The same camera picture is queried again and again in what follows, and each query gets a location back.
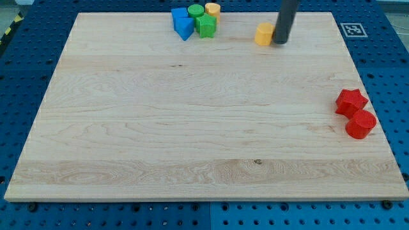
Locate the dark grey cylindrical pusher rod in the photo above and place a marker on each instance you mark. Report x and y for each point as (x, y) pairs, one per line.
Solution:
(285, 20)

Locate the yellow hexagon block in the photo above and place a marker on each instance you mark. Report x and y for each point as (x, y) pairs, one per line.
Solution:
(264, 33)

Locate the white fiducial marker tag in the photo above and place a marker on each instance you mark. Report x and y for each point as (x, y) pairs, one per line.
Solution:
(353, 30)

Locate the green star block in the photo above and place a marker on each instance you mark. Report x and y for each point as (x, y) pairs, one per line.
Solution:
(206, 25)

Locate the green cylinder block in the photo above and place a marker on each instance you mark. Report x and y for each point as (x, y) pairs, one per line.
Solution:
(195, 11)

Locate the blue triangle block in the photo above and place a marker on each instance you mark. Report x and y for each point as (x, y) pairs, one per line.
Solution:
(184, 27)

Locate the blue cube block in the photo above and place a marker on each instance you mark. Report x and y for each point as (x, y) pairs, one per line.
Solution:
(178, 13)

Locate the red star block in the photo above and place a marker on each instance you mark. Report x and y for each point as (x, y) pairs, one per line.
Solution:
(349, 102)

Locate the red cylinder block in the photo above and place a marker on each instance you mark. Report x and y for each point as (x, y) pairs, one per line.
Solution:
(360, 124)

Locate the light wooden board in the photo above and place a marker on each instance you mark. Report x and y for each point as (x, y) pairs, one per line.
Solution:
(133, 113)

